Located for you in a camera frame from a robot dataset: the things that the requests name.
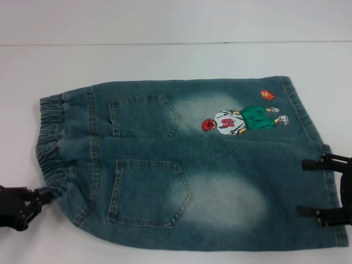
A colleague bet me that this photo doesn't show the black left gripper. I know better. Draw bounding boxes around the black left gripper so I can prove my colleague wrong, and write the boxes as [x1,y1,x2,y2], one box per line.
[0,185,60,232]

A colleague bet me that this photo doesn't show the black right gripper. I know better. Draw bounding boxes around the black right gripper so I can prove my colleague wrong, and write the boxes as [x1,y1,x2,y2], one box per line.
[296,152,352,229]

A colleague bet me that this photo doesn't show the blue denim shorts with embroidery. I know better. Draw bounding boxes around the blue denim shorts with embroidery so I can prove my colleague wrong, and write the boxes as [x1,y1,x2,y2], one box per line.
[35,76,343,244]

